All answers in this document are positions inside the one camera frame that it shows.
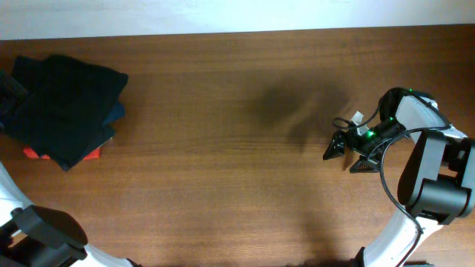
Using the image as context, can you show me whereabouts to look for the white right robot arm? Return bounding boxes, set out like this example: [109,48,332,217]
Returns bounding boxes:
[323,88,474,266]

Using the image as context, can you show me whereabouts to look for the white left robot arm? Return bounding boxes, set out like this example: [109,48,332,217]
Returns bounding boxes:
[1,166,140,267]

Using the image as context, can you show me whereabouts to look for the black shorts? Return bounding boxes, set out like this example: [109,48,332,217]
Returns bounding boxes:
[1,55,128,171]

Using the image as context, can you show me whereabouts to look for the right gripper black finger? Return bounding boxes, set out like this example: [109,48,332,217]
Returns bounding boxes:
[323,130,346,160]
[350,156,380,174]

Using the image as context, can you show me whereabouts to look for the folded red garment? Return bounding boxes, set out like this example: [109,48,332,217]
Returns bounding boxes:
[23,146,100,160]

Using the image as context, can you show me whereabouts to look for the folded navy blue garment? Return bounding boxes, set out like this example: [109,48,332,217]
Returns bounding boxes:
[82,102,125,159]

